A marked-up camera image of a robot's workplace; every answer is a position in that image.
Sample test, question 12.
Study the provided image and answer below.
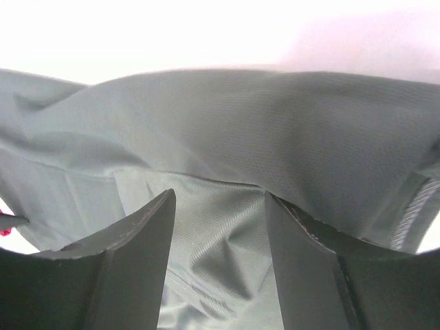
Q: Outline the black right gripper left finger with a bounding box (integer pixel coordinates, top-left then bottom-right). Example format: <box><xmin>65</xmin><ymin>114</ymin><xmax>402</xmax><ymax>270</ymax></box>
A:
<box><xmin>1</xmin><ymin>190</ymin><xmax>176</xmax><ymax>329</ymax></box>

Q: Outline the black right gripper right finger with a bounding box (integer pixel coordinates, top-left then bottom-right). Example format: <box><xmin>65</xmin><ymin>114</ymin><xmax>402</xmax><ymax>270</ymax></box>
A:
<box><xmin>265</xmin><ymin>193</ymin><xmax>439</xmax><ymax>330</ymax></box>

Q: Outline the grey t shirt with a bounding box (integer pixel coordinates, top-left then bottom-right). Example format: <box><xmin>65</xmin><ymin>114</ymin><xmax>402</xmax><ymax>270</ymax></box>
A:
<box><xmin>1</xmin><ymin>69</ymin><xmax>439</xmax><ymax>329</ymax></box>

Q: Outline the pink folded t shirt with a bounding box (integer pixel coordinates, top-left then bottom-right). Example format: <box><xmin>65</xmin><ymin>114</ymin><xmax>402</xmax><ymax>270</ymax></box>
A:
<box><xmin>0</xmin><ymin>211</ymin><xmax>13</xmax><ymax>237</ymax></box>

